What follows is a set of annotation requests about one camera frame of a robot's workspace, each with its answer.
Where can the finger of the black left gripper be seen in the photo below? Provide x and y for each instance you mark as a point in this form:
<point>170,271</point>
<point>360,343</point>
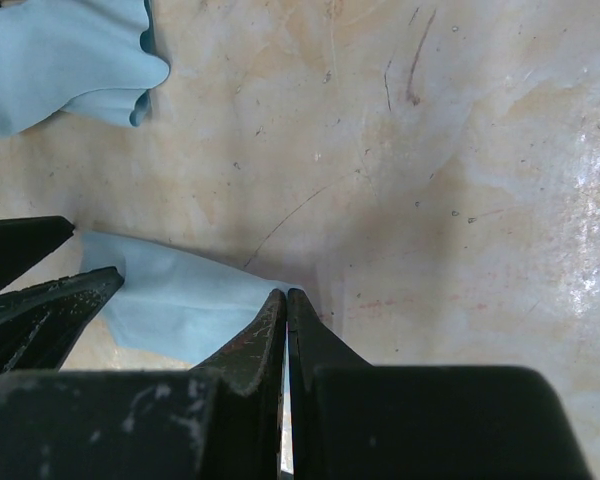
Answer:
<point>40,325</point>
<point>24,242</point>

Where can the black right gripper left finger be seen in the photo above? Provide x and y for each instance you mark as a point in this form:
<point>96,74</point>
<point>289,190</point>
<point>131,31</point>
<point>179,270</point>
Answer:
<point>219,420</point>

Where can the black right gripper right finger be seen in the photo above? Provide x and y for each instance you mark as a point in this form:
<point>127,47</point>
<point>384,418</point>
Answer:
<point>354,420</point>

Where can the large light blue cloth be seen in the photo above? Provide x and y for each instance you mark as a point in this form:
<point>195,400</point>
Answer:
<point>174,303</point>

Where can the small light blue cloth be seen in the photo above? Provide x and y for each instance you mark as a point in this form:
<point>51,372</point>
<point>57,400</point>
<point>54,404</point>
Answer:
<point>91,58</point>

